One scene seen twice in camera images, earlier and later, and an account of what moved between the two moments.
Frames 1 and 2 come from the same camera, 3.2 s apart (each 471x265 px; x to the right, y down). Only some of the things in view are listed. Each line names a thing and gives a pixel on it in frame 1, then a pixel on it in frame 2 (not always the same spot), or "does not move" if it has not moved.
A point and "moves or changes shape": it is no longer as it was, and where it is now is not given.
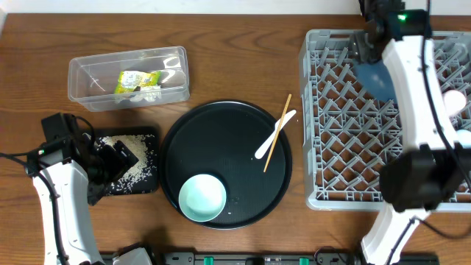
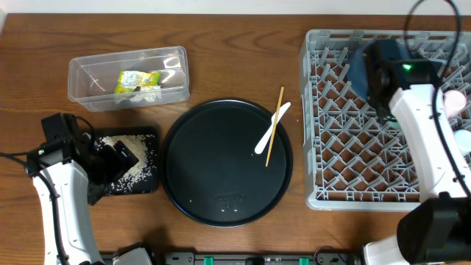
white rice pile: (137, 144) does not move
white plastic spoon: (265, 147) moves or changes shape
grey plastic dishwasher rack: (347, 134) does not move
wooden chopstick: (278, 132) moves or changes shape
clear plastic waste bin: (129, 79) does not move
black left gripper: (111, 164) does not move
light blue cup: (464, 137) does not move
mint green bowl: (202, 197) → (395, 125)
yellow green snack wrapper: (128, 80) does not move
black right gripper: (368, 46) → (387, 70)
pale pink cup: (455, 101) does not move
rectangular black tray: (143, 142) does not move
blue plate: (374, 78) moves or changes shape
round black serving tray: (221, 138) does not move
